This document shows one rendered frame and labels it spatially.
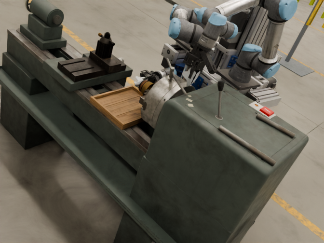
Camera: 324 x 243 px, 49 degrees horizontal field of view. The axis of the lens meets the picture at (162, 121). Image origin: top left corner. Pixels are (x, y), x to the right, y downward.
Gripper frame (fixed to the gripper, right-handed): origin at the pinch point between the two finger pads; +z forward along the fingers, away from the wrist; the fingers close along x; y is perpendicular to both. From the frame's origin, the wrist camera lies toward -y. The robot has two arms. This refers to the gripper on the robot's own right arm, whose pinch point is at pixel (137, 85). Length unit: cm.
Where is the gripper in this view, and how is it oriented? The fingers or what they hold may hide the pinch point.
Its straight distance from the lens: 205.8
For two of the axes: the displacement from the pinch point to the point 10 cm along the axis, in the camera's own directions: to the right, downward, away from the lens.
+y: -7.1, -5.6, 4.3
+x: 2.8, -7.8, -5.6
